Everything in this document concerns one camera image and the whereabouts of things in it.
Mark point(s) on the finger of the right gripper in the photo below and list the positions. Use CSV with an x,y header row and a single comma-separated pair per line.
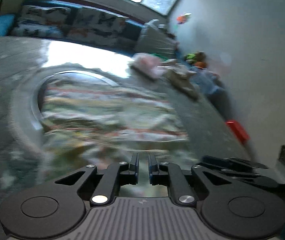
x,y
240,169

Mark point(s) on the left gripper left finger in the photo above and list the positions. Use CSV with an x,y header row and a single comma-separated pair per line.
x,y
100,187

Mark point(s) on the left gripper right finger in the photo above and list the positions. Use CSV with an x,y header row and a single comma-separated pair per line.
x,y
197,186

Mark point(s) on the colourful patterned baby garment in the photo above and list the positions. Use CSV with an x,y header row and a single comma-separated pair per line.
x,y
88,122

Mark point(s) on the red object at table edge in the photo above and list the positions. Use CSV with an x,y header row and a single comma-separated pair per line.
x,y
238,131

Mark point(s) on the clear storage box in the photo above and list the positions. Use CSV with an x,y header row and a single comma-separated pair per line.
x,y
208,83

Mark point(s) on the beige crumpled garment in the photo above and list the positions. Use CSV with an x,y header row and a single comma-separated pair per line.
x,y
179,76

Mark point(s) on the plush toy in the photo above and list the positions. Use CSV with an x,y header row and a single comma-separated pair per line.
x,y
196,59

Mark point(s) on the folded pink garment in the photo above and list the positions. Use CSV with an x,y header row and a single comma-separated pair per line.
x,y
149,65

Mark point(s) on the grey star quilted table cover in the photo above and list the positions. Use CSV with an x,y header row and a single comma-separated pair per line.
x,y
25,62

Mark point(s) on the grey white pillow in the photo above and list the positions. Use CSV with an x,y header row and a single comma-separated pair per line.
x,y
152,40

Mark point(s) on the right butterfly cushion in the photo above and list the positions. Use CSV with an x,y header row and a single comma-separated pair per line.
x,y
96,26

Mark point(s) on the butterfly cushion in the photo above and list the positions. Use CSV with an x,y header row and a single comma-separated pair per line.
x,y
35,21
96,26

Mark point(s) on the colourful pinwheel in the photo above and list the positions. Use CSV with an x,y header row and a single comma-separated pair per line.
x,y
182,19

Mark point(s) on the blue sofa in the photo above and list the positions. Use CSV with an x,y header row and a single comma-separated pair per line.
x,y
127,39

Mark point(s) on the left butterfly cushion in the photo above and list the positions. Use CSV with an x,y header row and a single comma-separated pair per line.
x,y
35,21

